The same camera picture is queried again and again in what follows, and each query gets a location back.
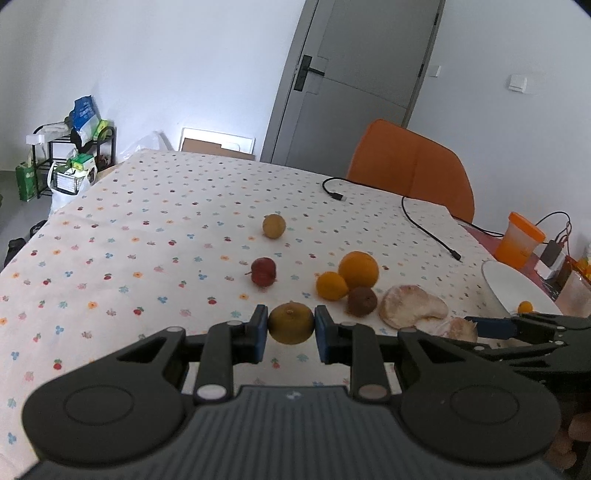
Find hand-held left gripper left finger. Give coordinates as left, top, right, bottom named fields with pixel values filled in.
left=115, top=305, right=269, bottom=402

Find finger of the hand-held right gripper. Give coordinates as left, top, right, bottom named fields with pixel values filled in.
left=466, top=340, right=591, bottom=386
left=463, top=312, right=591, bottom=344

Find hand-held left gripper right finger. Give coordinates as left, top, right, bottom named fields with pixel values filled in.
left=314, top=305, right=468, bottom=402

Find large olive-yellow round fruit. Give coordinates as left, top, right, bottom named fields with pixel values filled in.
left=268, top=301, right=317, bottom=345

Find small pale fruit peel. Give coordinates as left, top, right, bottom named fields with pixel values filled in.
left=416, top=316, right=522, bottom=348

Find white plate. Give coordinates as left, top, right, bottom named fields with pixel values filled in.
left=481, top=260, right=577, bottom=319

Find small orange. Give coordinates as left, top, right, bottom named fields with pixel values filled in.
left=316, top=271, right=349, bottom=302

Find small yellow-brown round fruit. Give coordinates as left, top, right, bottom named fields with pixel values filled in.
left=262, top=213, right=287, bottom=240

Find person's right hand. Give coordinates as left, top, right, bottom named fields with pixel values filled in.
left=556, top=406, right=591, bottom=468

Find brown kiwi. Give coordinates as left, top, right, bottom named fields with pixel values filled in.
left=346, top=286, right=379, bottom=318

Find red apple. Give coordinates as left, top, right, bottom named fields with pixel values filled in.
left=245, top=257, right=279, bottom=288

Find large orange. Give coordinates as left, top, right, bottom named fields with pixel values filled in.
left=338, top=250, right=380, bottom=291

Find translucent pink cup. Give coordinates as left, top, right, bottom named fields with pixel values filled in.
left=555, top=270, right=591, bottom=315

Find red mat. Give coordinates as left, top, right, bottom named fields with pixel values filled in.
left=455, top=220, right=509, bottom=260

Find orange plastic cup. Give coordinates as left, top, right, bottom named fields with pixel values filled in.
left=494, top=211, right=547, bottom=271

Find grey power adapter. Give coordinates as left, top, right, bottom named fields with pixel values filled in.
left=539, top=239, right=567, bottom=269

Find floral white tablecloth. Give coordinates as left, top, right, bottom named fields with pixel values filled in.
left=0, top=150, right=514, bottom=476

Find orange chair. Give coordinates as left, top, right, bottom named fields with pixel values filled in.
left=346, top=119, right=476, bottom=223

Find brown cardboard sheet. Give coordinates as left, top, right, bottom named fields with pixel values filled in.
left=181, top=137, right=237, bottom=156

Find cardboard and white board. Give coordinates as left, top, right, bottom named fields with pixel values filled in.
left=179, top=126, right=256, bottom=161

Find clear white plastic bag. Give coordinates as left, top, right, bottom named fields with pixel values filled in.
left=117, top=130, right=174, bottom=163

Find white bag with box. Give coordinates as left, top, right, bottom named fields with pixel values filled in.
left=47, top=161, right=99, bottom=214

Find black shoe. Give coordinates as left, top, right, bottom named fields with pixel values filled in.
left=4, top=237, right=29, bottom=269

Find black metal rack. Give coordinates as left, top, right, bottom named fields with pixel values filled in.
left=27, top=122, right=117, bottom=200

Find green carton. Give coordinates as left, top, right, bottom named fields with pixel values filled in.
left=15, top=161, right=40, bottom=203

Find blue and white bag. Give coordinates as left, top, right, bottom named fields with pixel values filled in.
left=69, top=95, right=103, bottom=140

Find grey door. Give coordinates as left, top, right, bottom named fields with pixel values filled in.
left=260, top=0, right=447, bottom=185

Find long black usb cable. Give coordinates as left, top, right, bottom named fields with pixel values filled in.
left=401, top=195, right=463, bottom=263

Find thin black charger cable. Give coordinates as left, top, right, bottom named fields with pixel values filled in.
left=452, top=211, right=574, bottom=259

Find short black usb cable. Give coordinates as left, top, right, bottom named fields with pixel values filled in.
left=322, top=177, right=368, bottom=202

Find black door handle lock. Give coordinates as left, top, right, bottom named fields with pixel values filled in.
left=293, top=54, right=327, bottom=92

